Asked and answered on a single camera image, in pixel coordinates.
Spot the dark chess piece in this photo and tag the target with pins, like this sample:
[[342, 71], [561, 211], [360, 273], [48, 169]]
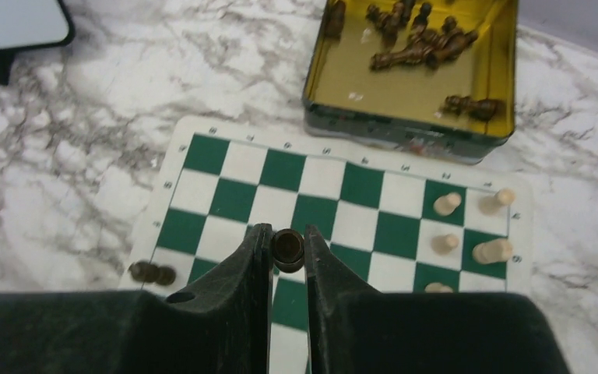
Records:
[[288, 250], [145, 272]]

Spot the green white chess board mat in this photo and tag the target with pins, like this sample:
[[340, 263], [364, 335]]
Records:
[[219, 179]]

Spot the white chess pieces group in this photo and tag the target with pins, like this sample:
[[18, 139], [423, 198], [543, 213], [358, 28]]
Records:
[[445, 243]]

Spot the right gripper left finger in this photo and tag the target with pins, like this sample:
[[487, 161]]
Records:
[[219, 323]]

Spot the dark pieces in tin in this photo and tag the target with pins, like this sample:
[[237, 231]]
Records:
[[427, 61]]

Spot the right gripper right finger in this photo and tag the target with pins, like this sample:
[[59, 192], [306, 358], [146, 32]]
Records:
[[354, 328]]

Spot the small whiteboard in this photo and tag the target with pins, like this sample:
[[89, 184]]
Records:
[[30, 25]]

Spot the tin with dark pieces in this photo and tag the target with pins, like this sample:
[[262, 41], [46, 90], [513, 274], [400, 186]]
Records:
[[465, 145]]

